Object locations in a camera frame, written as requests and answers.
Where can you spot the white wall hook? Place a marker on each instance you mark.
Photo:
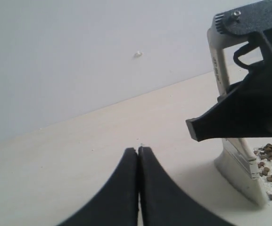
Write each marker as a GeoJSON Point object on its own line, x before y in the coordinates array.
{"type": "Point", "coordinates": [138, 54]}

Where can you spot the white wooden paint brush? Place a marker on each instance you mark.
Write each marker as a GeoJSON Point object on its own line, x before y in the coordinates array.
{"type": "Point", "coordinates": [237, 163]}

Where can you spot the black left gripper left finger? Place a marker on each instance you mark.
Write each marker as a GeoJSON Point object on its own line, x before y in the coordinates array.
{"type": "Point", "coordinates": [116, 203]}

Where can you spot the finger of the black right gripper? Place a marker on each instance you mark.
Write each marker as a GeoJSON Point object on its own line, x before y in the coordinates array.
{"type": "Point", "coordinates": [244, 112]}

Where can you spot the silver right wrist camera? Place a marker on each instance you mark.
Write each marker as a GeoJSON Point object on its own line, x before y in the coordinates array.
{"type": "Point", "coordinates": [250, 23]}

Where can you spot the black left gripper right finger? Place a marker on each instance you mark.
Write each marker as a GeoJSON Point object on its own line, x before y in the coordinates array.
{"type": "Point", "coordinates": [163, 203]}

